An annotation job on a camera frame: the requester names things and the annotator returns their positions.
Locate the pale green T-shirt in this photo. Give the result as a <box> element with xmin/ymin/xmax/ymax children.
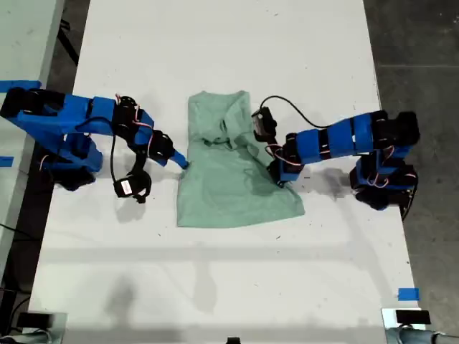
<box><xmin>176</xmin><ymin>90</ymin><xmax>306</xmax><ymax>229</ymax></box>

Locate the black stand leg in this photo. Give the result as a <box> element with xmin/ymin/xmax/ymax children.
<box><xmin>57</xmin><ymin>19</ymin><xmax>80</xmax><ymax>67</ymax></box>

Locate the long blue tape strip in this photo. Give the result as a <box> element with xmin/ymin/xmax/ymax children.
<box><xmin>0</xmin><ymin>80</ymin><xmax>42</xmax><ymax>94</ymax></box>

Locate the blue tape patch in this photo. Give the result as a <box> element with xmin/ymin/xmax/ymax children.
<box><xmin>397</xmin><ymin>287</ymin><xmax>420</xmax><ymax>302</ymax></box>

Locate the silver metal plate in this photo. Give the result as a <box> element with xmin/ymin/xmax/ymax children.
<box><xmin>27</xmin><ymin>311</ymin><xmax>68</xmax><ymax>344</ymax></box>
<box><xmin>381</xmin><ymin>307</ymin><xmax>437</xmax><ymax>330</ymax></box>

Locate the camera black stalk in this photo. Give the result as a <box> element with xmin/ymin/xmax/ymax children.
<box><xmin>261</xmin><ymin>138</ymin><xmax>284</xmax><ymax>162</ymax></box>
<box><xmin>131</xmin><ymin>148</ymin><xmax>148</xmax><ymax>176</ymax></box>

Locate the camera black cable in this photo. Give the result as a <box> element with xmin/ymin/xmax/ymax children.
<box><xmin>258</xmin><ymin>95</ymin><xmax>336</xmax><ymax>128</ymax></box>
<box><xmin>75</xmin><ymin>116</ymin><xmax>121</xmax><ymax>186</ymax></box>

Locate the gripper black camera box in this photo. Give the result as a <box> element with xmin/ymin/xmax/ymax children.
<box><xmin>113</xmin><ymin>171</ymin><xmax>152</xmax><ymax>204</ymax></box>
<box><xmin>250</xmin><ymin>106</ymin><xmax>278</xmax><ymax>143</ymax></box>

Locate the black base cable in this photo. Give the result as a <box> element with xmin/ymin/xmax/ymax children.
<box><xmin>400</xmin><ymin>168</ymin><xmax>420</xmax><ymax>221</ymax></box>

